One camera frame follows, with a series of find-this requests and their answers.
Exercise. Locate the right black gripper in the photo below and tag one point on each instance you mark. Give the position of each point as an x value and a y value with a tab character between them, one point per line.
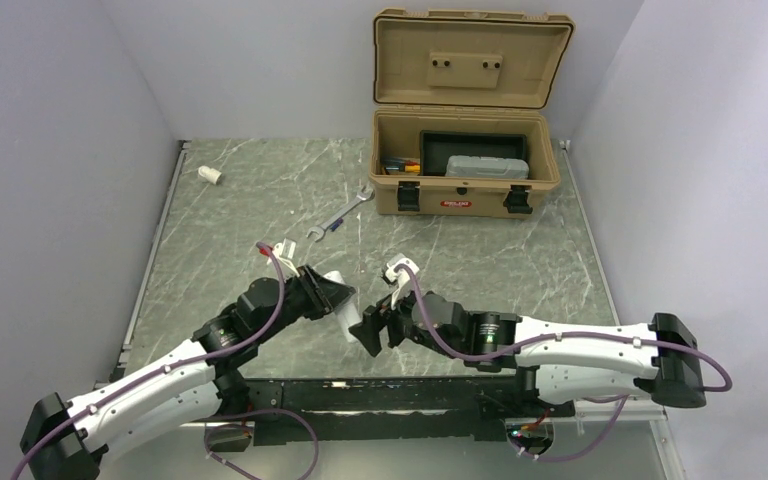
368	331

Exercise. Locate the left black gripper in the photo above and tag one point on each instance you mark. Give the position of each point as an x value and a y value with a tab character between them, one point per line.
323	294

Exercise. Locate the white remote control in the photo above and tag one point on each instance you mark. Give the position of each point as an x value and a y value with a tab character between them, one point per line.
345	311

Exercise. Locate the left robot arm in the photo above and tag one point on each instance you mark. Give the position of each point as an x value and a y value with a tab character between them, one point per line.
198	379

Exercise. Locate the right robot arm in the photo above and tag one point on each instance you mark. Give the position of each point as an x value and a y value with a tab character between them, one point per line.
554	363

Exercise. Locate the silver open-end wrench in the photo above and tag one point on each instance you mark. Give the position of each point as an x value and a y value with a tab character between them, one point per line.
317	232

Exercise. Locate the colourful tools in toolbox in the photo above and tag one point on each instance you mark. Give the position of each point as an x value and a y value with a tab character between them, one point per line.
398	166

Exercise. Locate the white plastic tube piece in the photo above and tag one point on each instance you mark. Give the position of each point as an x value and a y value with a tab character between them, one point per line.
209	174

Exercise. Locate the grey plastic case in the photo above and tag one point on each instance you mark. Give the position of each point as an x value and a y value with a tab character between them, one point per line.
463	166

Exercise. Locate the black tray in toolbox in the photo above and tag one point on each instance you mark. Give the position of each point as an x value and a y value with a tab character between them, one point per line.
436	147

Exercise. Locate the tan plastic toolbox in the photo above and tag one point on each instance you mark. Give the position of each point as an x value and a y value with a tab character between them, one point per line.
464	71

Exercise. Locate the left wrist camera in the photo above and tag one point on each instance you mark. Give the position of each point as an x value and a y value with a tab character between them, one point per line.
284	252

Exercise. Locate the aluminium frame rail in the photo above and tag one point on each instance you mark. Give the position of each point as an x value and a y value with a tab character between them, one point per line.
341	409

